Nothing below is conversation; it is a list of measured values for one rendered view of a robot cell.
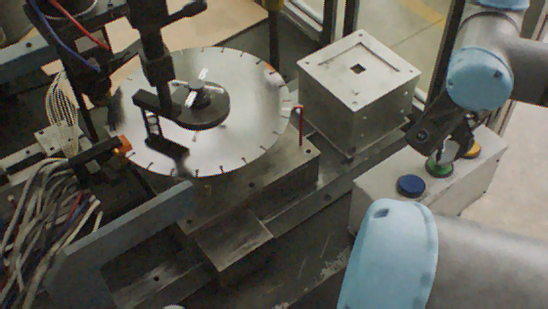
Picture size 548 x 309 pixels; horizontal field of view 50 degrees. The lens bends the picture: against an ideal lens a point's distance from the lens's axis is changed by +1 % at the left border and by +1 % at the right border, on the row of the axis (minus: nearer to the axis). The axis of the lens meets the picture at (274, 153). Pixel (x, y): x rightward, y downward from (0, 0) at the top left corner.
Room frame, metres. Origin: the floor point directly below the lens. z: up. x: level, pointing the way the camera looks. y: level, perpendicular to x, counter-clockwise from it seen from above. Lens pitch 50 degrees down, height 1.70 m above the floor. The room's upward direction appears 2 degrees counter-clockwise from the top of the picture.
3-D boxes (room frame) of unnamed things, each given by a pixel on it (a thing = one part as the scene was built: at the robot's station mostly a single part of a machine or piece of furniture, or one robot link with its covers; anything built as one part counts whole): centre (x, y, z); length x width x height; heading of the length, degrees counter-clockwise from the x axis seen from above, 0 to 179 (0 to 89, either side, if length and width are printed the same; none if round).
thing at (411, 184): (0.60, -0.23, 0.90); 0.04 x 0.04 x 0.02
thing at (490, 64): (0.55, -0.28, 1.21); 0.11 x 0.11 x 0.08; 69
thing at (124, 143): (0.64, 0.29, 0.93); 0.10 x 0.03 x 0.07; 125
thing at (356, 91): (0.90, -0.18, 0.82); 0.18 x 0.18 x 0.15; 35
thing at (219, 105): (0.76, 0.13, 0.96); 0.11 x 0.11 x 0.03
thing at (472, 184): (0.65, -0.28, 0.82); 0.28 x 0.11 x 0.15; 125
